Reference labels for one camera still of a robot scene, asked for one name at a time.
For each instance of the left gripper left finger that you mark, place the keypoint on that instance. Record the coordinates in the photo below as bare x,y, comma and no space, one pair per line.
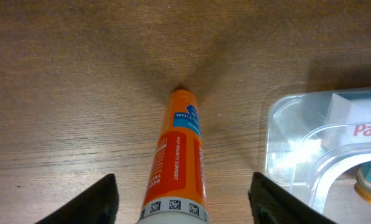
98,204

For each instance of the clear plastic container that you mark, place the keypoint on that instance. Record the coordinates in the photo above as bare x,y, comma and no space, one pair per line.
297,160

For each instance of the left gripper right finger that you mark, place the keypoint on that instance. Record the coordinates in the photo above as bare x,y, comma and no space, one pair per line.
271,204

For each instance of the white Panadol box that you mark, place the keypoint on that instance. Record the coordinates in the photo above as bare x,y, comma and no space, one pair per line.
349,119

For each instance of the orange effervescent tablet tube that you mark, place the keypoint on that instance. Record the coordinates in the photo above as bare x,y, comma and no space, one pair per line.
176,189

